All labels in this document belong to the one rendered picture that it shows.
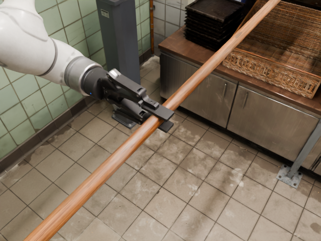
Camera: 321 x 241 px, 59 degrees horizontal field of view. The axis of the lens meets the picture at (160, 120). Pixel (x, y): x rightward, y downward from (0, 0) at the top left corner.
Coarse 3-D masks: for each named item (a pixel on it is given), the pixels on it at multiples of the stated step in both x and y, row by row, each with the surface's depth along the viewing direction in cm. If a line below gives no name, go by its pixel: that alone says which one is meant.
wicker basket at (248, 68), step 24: (264, 0) 183; (240, 24) 172; (264, 24) 188; (288, 24) 181; (312, 24) 173; (240, 48) 188; (264, 48) 189; (288, 48) 186; (312, 48) 179; (240, 72) 172; (264, 72) 171; (288, 72) 154; (312, 72) 171; (312, 96) 154
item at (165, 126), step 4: (148, 112) 66; (144, 116) 66; (148, 116) 66; (168, 120) 65; (164, 124) 64; (168, 124) 64; (172, 124) 64; (160, 128) 64; (164, 128) 63; (168, 128) 63
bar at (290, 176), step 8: (320, 120) 149; (320, 128) 151; (312, 136) 157; (312, 144) 160; (304, 152) 167; (296, 160) 175; (280, 168) 193; (288, 168) 193; (296, 168) 179; (280, 176) 188; (288, 176) 188; (296, 176) 189; (288, 184) 185; (296, 184) 185
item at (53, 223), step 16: (272, 0) 99; (256, 16) 92; (240, 32) 85; (224, 48) 79; (208, 64) 74; (192, 80) 70; (176, 96) 66; (144, 128) 59; (128, 144) 57; (112, 160) 54; (96, 176) 52; (80, 192) 49; (64, 208) 47; (48, 224) 46; (32, 240) 44; (48, 240) 46
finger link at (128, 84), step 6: (108, 72) 64; (114, 78) 63; (120, 78) 64; (126, 78) 64; (120, 84) 63; (126, 84) 63; (132, 84) 63; (138, 84) 63; (132, 90) 62; (144, 90) 62; (138, 96) 61
